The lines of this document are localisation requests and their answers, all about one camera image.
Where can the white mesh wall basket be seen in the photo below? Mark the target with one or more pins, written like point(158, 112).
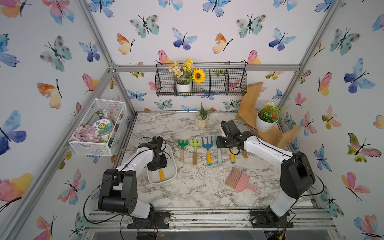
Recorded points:
point(116, 112)

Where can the dark green rake wooden handle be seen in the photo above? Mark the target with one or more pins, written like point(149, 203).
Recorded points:
point(182, 144)

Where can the white pot yellow flowers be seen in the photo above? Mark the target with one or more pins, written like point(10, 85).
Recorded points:
point(186, 74)

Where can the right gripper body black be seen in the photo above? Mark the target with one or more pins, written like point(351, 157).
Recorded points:
point(224, 141)

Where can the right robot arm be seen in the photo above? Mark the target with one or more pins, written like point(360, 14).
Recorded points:
point(296, 174)

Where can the pink hand brush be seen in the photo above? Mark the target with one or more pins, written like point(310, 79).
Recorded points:
point(240, 181)

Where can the wooden zigzag shelf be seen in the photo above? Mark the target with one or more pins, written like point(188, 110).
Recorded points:
point(268, 132)

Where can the white storage box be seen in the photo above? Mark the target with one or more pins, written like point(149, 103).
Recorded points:
point(170, 171)

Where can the dark blue rake yellow handle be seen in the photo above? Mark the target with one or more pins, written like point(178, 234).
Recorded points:
point(232, 156)

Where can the blue trowel yellow handle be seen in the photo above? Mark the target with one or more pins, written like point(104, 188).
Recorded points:
point(162, 176)

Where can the small woven pot plant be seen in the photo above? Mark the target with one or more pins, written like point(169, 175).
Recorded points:
point(202, 117)

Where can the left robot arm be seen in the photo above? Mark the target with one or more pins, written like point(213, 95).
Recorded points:
point(118, 192)

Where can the white pot red flowers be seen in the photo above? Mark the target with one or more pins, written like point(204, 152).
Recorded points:
point(267, 116)

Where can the round tin in basket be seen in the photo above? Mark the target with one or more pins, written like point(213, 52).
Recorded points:
point(104, 127)

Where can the purple artificial flowers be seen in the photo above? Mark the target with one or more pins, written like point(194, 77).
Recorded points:
point(87, 133)

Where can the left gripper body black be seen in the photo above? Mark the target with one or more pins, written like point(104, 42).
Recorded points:
point(158, 163)

